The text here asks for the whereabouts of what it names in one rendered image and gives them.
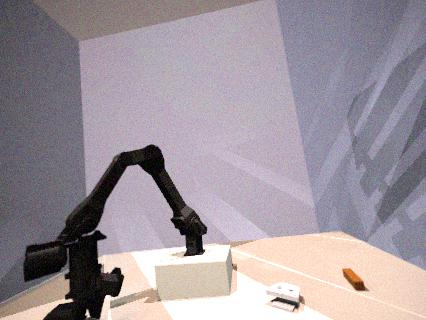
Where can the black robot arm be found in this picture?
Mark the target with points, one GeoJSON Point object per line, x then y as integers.
{"type": "Point", "coordinates": [47, 258]}

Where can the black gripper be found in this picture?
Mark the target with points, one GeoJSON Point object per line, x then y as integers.
{"type": "Point", "coordinates": [79, 284]}

